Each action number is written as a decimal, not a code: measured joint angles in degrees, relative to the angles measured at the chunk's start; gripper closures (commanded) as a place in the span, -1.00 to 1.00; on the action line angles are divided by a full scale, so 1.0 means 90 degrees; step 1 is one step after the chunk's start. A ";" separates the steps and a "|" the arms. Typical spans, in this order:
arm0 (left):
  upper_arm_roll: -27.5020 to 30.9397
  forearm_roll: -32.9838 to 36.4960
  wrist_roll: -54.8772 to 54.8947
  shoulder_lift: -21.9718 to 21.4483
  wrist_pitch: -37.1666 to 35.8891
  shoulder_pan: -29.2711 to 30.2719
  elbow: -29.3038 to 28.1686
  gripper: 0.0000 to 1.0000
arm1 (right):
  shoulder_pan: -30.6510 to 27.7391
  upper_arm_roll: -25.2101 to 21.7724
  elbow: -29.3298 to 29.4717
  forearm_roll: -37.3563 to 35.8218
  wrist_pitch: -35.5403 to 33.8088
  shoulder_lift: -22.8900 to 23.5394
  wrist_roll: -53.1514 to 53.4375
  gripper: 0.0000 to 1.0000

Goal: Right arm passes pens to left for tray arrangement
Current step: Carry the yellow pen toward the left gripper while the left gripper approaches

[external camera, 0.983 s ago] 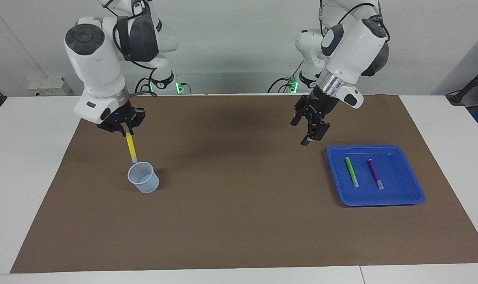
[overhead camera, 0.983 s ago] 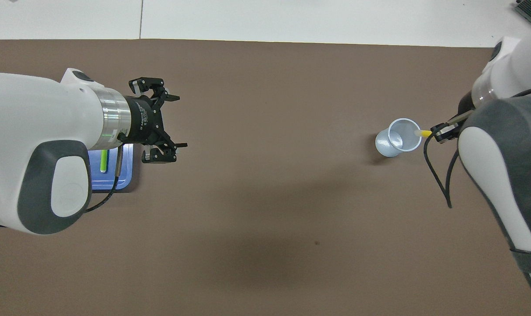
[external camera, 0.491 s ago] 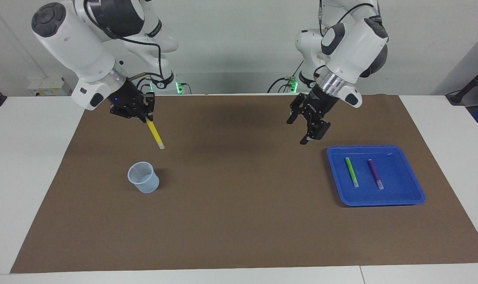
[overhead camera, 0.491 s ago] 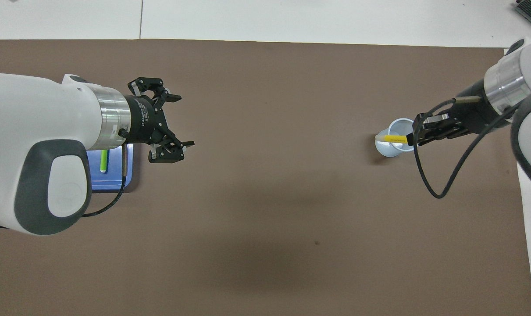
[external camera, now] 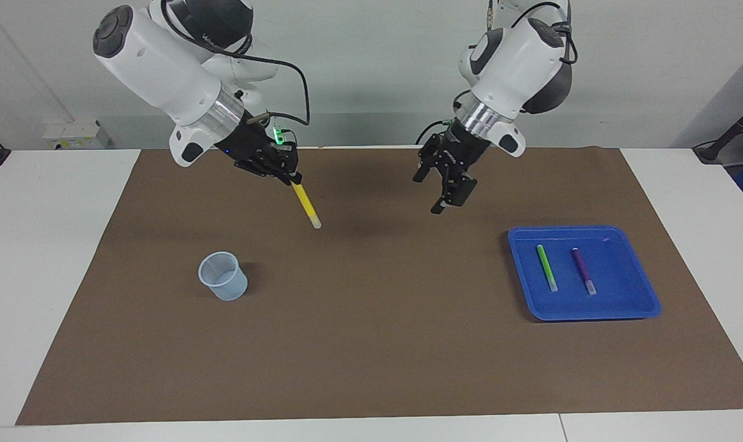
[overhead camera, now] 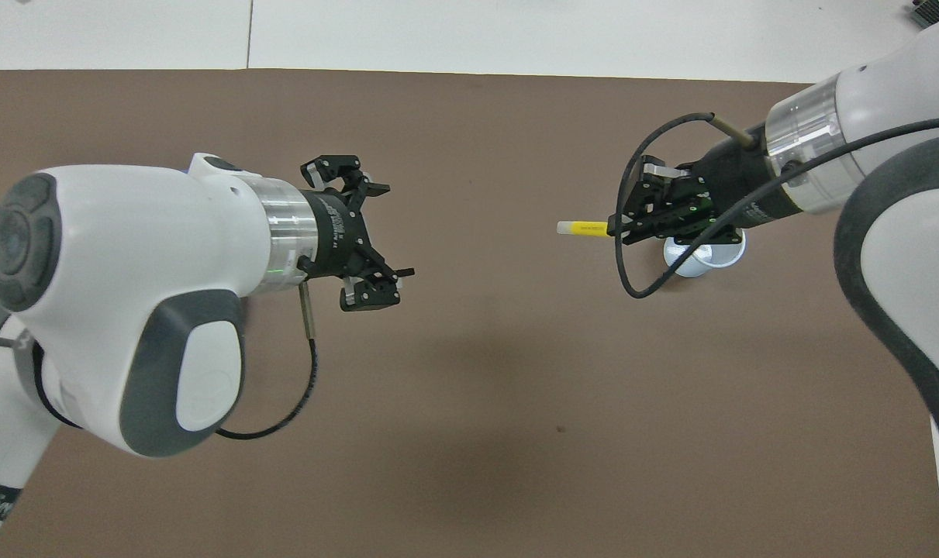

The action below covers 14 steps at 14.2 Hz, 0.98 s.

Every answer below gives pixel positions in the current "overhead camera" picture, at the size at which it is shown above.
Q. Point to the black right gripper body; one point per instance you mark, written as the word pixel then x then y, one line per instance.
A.
pixel 737 190

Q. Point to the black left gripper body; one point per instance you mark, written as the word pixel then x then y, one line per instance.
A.
pixel 337 232

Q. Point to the yellow pen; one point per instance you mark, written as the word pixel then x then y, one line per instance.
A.
pixel 585 227

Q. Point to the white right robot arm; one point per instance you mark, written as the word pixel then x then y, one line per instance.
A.
pixel 888 194

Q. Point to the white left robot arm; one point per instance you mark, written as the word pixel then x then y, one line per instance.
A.
pixel 128 294

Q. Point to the clear plastic cup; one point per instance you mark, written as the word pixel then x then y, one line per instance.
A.
pixel 705 256

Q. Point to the brown table mat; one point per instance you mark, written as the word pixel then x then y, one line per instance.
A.
pixel 516 403

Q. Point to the grey ribbed device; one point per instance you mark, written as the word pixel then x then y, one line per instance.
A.
pixel 938 12

